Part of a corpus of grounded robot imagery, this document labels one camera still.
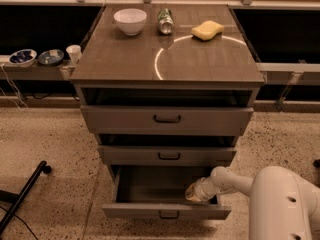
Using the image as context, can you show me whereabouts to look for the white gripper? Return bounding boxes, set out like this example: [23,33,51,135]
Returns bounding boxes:
[185,177,219,202]

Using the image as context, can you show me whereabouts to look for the grey bottom drawer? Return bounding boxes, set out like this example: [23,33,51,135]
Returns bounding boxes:
[103,165,231,220]

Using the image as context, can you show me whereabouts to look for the grey drawer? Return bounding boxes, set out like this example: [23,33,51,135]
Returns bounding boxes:
[81,105,253,136]
[103,165,231,220]
[98,145,236,166]

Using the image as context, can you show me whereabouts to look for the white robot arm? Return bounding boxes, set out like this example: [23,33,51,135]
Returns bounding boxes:
[185,166,320,240]

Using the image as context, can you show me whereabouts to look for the grey middle drawer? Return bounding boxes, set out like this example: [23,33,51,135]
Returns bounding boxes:
[98,145,236,166]

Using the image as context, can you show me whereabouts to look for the grey drawer cabinet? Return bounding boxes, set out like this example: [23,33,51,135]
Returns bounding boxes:
[69,3,266,192]

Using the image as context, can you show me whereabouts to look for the grey top drawer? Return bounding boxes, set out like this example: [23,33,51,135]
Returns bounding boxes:
[81,105,253,136]

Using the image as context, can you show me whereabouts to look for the black caster wheel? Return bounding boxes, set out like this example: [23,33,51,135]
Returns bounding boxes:
[313,159,320,168]

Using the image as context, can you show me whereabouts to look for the black chair leg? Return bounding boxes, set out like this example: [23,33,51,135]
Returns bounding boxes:
[0,161,52,235]

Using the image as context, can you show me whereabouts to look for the yellow sponge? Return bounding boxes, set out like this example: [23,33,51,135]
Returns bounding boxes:
[191,21,224,41]

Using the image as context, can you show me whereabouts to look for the grey side shelf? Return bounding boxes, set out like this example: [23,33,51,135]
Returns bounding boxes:
[0,55,75,81]

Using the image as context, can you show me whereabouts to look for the green soda can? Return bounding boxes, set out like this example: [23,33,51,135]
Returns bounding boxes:
[157,8,174,35]

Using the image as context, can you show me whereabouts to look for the white bowl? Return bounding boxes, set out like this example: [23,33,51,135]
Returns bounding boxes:
[113,8,147,36]

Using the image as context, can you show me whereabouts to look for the white paper cup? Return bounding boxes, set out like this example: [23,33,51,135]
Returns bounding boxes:
[66,45,82,64]

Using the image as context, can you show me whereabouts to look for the grey blue bowl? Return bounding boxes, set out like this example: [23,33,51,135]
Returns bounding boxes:
[38,49,64,66]

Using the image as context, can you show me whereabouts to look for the blue patterned bowl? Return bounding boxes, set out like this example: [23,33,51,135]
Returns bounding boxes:
[9,49,37,68]

